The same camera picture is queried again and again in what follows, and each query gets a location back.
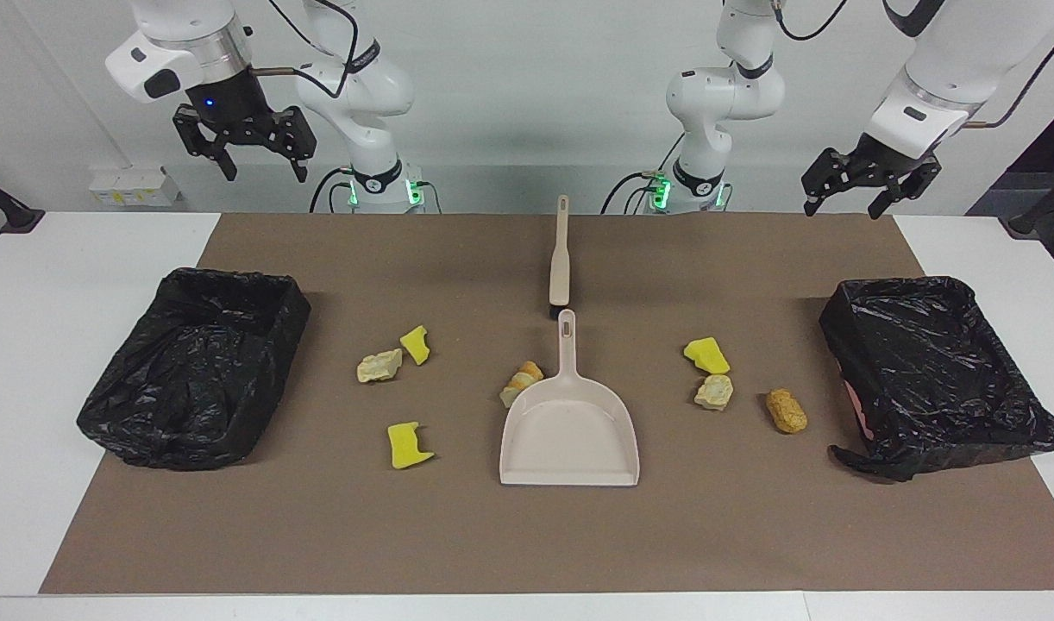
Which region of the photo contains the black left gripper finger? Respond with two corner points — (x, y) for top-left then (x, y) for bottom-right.
(868, 155), (942, 220)
(801, 149), (847, 216)

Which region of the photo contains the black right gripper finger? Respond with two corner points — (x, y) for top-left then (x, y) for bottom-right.
(264, 106), (317, 184)
(173, 103), (239, 183)

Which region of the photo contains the yellow sponge wedge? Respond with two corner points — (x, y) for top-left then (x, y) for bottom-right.
(683, 337), (731, 375)

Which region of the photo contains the orange-brown sponge chunk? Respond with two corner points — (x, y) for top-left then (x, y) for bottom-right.
(766, 388), (809, 435)

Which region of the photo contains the small yellow sponge piece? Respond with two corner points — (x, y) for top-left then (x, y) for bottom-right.
(399, 325), (431, 367)

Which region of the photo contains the beige foam chunk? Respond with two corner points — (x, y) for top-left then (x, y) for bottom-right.
(357, 348), (404, 384)
(499, 361), (545, 409)
(694, 373), (735, 411)

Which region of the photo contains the beige hand brush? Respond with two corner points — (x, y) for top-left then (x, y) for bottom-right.
(549, 195), (573, 320)

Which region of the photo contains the notched yellow sponge piece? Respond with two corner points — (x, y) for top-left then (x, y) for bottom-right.
(387, 421), (436, 470)

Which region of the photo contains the beige plastic dustpan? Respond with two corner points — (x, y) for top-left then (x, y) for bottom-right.
(499, 309), (641, 488)

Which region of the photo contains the black bag lined pink bin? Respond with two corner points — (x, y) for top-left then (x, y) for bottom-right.
(819, 276), (1054, 482)

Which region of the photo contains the white power strip box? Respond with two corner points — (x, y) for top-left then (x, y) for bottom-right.
(89, 166), (183, 208)

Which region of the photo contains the dark background equipment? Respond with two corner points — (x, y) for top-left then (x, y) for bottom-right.
(965, 93), (1054, 290)

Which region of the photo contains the brown table mat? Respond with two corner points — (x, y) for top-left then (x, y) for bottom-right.
(40, 213), (1054, 596)

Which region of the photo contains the black right base cable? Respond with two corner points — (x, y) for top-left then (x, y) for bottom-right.
(310, 166), (442, 214)

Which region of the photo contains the black base cable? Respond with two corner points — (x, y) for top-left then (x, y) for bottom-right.
(600, 134), (670, 214)
(310, 166), (442, 214)

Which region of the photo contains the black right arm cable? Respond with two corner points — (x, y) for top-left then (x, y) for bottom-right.
(255, 0), (360, 97)

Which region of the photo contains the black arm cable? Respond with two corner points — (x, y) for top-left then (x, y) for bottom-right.
(255, 0), (360, 97)
(775, 0), (1054, 130)

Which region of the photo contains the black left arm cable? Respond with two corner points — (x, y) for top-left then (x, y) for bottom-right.
(775, 0), (1054, 130)

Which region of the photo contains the black left base cable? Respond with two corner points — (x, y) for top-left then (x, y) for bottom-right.
(600, 134), (670, 214)

